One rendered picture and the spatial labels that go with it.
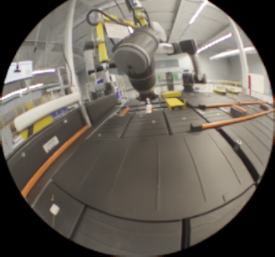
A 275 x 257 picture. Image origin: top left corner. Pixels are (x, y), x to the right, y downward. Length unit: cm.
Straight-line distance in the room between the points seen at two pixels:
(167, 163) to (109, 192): 11
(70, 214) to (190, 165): 22
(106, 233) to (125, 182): 9
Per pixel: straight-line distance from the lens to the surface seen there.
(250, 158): 24
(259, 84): 830
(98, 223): 16
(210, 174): 16
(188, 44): 104
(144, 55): 24
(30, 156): 34
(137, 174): 16
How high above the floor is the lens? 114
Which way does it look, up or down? 22 degrees down
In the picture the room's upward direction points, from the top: 11 degrees counter-clockwise
